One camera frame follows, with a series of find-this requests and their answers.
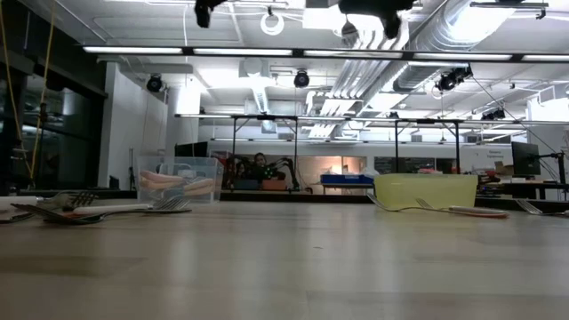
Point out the cardboard box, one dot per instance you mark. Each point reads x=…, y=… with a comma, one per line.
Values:
x=502, y=168

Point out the black metal table frame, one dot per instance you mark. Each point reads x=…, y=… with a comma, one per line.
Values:
x=289, y=197

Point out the thin black floor stand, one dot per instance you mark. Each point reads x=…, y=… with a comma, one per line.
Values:
x=132, y=171

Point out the yellow plastic container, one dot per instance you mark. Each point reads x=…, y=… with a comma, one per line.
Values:
x=424, y=191

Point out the white LED light strip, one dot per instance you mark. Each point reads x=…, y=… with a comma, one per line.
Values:
x=547, y=58
x=462, y=56
x=133, y=50
x=353, y=53
x=242, y=51

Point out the black ceiling camera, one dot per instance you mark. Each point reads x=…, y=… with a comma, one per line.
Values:
x=301, y=79
x=453, y=79
x=154, y=83
x=493, y=114

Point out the clear plastic container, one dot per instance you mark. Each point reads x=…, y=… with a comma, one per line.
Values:
x=180, y=164

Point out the black overhead light bar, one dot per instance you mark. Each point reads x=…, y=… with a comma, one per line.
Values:
x=298, y=52

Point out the blue bin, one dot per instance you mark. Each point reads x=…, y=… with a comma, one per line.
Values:
x=347, y=179

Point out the silver ventilation duct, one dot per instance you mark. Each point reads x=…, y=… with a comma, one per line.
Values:
x=418, y=77

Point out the orange storage box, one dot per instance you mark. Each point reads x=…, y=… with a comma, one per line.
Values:
x=273, y=184

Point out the black background workstation frame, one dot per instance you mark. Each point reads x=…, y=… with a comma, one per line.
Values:
x=396, y=142
x=234, y=133

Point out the black computer monitor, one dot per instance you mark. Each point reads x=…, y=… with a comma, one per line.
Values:
x=524, y=157

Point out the blue storage box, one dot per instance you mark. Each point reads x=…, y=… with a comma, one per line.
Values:
x=246, y=184

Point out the person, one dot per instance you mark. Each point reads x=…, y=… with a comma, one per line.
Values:
x=260, y=164

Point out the silver metal fork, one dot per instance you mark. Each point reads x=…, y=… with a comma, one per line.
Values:
x=15, y=218
x=400, y=209

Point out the black background desk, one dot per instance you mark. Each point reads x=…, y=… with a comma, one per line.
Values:
x=524, y=186

